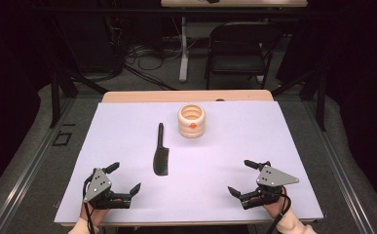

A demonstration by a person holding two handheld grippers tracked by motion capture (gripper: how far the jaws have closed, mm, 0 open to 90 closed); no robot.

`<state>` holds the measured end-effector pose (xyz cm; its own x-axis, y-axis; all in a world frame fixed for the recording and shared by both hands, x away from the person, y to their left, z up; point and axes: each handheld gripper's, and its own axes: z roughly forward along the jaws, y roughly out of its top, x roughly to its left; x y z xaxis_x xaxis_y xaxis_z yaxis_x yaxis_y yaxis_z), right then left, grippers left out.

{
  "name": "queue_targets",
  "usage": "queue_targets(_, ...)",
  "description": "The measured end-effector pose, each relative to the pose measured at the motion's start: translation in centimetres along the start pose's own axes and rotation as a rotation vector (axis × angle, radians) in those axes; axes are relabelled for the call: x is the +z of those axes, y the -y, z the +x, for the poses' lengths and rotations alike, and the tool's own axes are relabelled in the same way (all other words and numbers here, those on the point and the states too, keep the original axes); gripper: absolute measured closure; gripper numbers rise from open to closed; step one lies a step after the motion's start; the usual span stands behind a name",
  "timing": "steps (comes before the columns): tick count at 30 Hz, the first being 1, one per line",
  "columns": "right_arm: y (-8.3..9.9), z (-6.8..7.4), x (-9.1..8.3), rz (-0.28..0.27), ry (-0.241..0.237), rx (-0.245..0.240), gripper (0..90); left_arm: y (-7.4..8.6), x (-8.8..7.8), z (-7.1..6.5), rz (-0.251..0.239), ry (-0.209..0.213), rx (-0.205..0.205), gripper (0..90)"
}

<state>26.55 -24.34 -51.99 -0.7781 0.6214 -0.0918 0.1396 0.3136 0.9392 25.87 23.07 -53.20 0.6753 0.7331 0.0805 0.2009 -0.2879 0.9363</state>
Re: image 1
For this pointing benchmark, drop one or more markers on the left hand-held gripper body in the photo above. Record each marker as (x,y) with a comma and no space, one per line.
(97,187)

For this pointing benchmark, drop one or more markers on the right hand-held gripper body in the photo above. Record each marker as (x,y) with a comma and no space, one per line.
(273,177)

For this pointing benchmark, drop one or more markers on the black comb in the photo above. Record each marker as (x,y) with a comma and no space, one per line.
(161,162)

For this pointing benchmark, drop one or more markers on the cream ribbed cup orange dot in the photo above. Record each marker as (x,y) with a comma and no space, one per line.
(189,130)

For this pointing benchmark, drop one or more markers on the person's left hand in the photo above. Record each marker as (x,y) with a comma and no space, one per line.
(95,214)

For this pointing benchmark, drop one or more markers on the person's right hand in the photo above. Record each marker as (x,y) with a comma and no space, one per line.
(275,210)

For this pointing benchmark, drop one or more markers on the white table cover sheet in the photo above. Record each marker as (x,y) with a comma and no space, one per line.
(208,162)

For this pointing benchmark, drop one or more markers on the black metal stand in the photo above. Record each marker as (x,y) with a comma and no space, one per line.
(321,104)
(55,97)

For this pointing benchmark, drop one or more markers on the dark equipment rack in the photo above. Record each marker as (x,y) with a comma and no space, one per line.
(111,35)

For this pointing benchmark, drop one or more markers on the black folding chair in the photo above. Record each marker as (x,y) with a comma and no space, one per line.
(238,32)

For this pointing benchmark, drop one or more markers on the light desk with white leg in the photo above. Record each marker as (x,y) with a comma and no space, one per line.
(241,3)

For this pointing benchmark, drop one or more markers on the small black object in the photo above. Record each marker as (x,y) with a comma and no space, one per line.
(212,1)

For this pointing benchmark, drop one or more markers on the metal floor rail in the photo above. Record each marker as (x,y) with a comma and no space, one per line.
(35,169)
(338,169)

